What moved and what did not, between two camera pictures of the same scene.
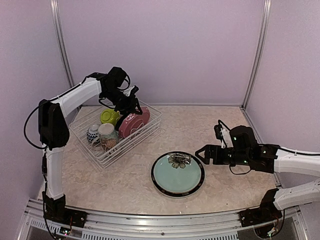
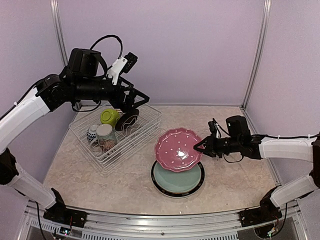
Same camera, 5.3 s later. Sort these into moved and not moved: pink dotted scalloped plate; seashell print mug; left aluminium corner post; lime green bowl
Moved: pink dotted scalloped plate
Not moved: seashell print mug; left aluminium corner post; lime green bowl
